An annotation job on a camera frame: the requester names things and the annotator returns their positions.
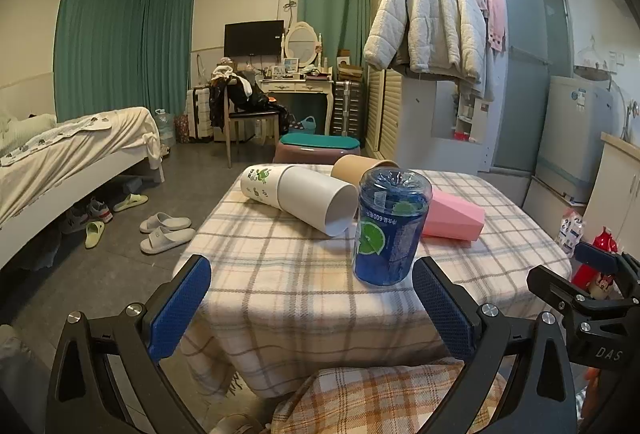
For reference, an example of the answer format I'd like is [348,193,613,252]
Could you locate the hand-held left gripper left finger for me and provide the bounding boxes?
[45,255,212,434]

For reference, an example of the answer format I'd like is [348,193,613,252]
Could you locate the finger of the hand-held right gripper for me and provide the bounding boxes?
[527,266,593,312]
[573,241,640,299]

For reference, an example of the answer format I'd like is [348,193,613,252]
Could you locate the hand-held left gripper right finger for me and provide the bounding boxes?
[413,256,582,434]

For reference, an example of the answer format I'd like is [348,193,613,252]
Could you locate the blue plastic cup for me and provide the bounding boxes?
[351,166,433,287]

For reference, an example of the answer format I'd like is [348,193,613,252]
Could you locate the white cup with green print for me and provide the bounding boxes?
[240,164,293,209]

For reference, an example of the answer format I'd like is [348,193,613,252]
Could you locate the brown paper cup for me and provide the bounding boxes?
[331,155,401,189]

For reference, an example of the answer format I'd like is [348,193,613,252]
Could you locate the plain white paper cup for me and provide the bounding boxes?
[277,165,359,237]

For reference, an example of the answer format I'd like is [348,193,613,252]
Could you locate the red cartoon bottle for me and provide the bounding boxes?
[570,228,620,299]

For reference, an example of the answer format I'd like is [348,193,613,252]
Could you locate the white milk carton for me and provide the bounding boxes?
[556,209,586,257]

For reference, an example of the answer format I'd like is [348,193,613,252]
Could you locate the white cabinet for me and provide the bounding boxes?
[582,133,640,245]

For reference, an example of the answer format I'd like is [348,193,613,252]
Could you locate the white slipper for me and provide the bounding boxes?
[140,227,197,255]
[139,212,192,235]

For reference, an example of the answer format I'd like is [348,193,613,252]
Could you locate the pink box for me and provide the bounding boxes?
[420,188,487,242]

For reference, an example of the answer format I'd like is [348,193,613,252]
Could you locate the plaid cushion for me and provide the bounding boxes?
[272,356,507,434]

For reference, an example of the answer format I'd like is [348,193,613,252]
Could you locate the yellow-green slipper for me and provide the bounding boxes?
[112,194,149,213]
[84,220,106,249]

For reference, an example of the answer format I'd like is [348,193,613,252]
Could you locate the white washing machine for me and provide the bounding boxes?
[535,74,615,203]

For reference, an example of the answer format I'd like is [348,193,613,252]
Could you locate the checked tablecloth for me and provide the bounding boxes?
[170,164,573,401]

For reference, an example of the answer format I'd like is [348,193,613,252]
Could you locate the white and red sneaker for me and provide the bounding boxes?
[87,199,114,223]

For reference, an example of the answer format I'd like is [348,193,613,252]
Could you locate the grey sneaker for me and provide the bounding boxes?
[60,208,91,235]

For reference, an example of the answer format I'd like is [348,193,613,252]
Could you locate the white bed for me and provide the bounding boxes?
[0,106,167,271]

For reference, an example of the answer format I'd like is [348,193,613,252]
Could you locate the grey cloth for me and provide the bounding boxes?
[0,324,52,434]

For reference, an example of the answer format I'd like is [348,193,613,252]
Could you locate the large water jug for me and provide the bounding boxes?
[155,108,177,147]

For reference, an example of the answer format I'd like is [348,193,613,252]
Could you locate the frosted glass sliding door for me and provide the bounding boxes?
[492,0,574,173]

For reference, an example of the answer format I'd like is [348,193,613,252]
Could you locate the beige bed sheet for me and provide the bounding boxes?
[0,107,163,227]

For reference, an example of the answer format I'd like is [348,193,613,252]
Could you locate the white suitcase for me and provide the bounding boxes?
[186,86,216,143]

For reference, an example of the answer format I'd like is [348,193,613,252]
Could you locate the wooden chair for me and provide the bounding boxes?
[220,81,281,169]

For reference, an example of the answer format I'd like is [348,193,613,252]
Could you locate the white wardrobe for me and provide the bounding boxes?
[365,0,507,173]

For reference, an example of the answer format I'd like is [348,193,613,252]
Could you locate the purple stool with teal cushion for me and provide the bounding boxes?
[273,134,362,166]

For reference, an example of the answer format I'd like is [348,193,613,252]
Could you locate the silver suitcase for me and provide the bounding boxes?
[330,80,365,143]

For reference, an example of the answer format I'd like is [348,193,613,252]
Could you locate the pile of clothes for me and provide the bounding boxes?
[209,62,275,129]

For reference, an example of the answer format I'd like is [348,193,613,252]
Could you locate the green striped pillow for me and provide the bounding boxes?
[0,113,57,152]

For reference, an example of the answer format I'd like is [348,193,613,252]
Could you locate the white dressing table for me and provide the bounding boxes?
[260,74,335,137]

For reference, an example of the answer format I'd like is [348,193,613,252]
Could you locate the pink hanging garments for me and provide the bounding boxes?
[470,0,507,53]

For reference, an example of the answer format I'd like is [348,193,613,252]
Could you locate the cardboard box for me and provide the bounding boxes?
[336,50,365,82]

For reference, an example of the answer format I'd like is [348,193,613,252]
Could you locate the narrow green curtain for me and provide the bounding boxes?
[141,0,197,115]

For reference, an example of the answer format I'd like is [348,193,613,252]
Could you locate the wide green curtain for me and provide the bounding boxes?
[52,0,147,123]

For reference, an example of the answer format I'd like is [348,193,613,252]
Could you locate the black television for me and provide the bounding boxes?
[223,20,285,58]

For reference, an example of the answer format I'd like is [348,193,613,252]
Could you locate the oval white mirror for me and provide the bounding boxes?
[282,21,323,65]

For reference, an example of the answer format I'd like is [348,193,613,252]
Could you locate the white puffer jacket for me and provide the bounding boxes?
[363,0,488,79]

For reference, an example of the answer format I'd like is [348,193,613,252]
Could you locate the green curtain beside wardrobe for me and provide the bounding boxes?
[299,0,376,70]

